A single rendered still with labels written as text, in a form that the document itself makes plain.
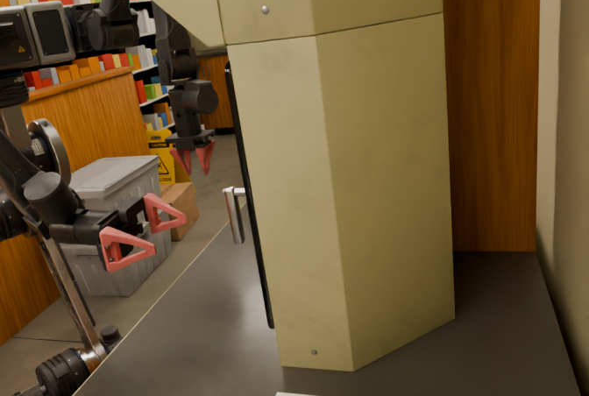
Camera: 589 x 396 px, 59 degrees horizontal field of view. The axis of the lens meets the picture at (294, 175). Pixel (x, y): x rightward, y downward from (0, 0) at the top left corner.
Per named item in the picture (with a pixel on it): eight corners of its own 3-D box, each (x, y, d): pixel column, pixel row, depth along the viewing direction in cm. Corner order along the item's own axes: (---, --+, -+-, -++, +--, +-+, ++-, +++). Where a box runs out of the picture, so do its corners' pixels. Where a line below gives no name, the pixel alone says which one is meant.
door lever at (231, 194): (264, 247, 76) (269, 239, 79) (253, 187, 73) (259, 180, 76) (230, 246, 78) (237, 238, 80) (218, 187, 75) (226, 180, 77)
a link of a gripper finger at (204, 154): (209, 179, 119) (202, 138, 117) (181, 180, 122) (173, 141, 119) (221, 169, 126) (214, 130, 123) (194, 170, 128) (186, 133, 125)
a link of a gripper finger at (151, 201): (189, 194, 85) (138, 191, 88) (167, 213, 79) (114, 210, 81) (195, 230, 88) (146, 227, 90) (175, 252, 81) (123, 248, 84)
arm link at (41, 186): (70, 194, 94) (30, 227, 90) (37, 147, 86) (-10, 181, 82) (110, 219, 87) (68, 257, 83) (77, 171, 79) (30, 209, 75)
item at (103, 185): (171, 203, 332) (160, 153, 321) (117, 248, 277) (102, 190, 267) (115, 204, 344) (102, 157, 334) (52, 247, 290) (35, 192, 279)
